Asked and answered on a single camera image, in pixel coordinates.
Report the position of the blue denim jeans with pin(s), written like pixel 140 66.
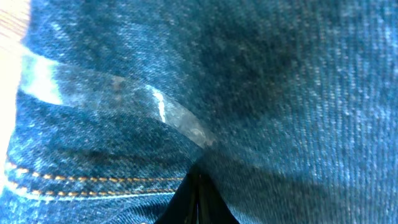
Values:
pixel 289 106

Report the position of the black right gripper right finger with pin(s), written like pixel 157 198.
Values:
pixel 211 207

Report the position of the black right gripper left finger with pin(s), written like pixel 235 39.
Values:
pixel 183 207

